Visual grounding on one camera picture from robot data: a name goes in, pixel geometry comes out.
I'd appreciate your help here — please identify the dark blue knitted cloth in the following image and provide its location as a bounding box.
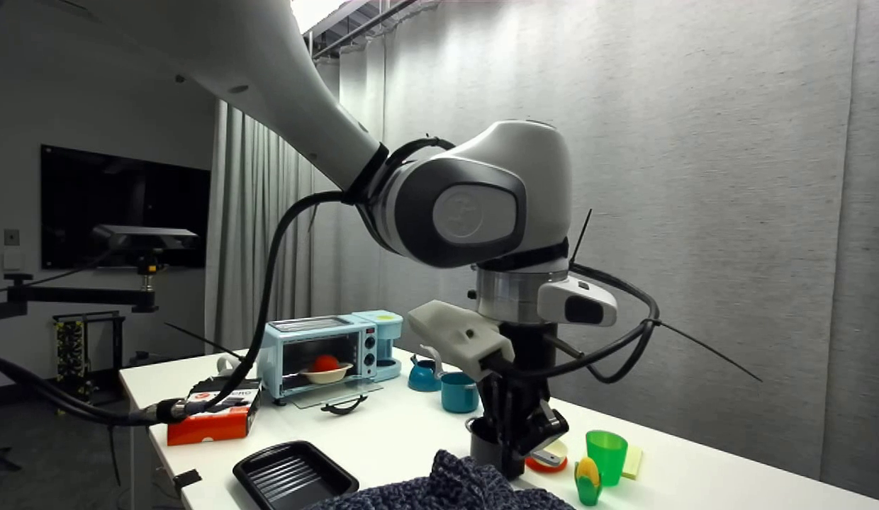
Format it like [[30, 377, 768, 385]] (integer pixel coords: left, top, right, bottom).
[[315, 449, 575, 510]]

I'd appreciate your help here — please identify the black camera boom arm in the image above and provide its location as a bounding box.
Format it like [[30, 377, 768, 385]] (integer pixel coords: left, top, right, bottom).
[[0, 269, 161, 323]]

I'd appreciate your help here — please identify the black glasses-shaped object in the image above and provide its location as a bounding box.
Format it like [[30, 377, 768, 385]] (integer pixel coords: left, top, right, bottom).
[[321, 391, 372, 421]]

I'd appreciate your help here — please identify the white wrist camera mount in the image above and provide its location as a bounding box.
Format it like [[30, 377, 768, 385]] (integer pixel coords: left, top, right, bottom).
[[405, 299, 518, 384]]

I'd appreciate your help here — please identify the green plastic cup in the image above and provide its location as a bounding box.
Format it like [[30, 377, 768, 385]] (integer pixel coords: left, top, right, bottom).
[[583, 429, 632, 490]]

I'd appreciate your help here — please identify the teal blue kettle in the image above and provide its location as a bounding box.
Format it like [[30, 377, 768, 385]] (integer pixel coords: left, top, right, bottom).
[[405, 343, 446, 394]]

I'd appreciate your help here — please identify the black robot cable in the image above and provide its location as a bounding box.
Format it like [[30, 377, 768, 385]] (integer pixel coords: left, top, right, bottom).
[[0, 190, 369, 431]]

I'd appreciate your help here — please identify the black grill tray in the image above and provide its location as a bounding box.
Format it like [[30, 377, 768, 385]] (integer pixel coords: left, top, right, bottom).
[[230, 439, 362, 510]]

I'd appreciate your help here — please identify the grey camera on boom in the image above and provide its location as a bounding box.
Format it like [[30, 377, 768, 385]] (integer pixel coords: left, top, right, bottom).
[[91, 221, 201, 268]]

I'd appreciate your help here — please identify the teal cooking pot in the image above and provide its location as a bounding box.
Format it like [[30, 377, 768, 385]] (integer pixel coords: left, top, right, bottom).
[[440, 368, 481, 416]]

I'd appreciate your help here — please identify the yellow corn toy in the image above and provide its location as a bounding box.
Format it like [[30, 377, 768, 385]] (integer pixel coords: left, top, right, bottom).
[[573, 457, 605, 508]]

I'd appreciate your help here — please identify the orange toy food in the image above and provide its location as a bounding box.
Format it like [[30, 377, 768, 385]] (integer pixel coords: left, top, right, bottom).
[[521, 439, 573, 476]]

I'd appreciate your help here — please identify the light blue toy oven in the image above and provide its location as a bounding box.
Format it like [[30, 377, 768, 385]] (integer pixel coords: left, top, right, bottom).
[[256, 309, 405, 405]]

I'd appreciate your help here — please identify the black device on box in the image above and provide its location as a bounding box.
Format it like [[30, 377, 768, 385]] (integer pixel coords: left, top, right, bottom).
[[185, 375, 263, 404]]

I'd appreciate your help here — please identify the orange box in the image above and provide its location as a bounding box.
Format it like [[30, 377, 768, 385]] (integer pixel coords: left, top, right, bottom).
[[165, 405, 253, 449]]

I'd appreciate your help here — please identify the black wall monitor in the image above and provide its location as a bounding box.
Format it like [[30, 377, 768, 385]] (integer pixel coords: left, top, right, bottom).
[[37, 143, 213, 272]]

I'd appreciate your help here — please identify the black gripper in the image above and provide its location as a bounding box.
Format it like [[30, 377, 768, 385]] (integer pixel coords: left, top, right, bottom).
[[476, 323, 573, 476]]

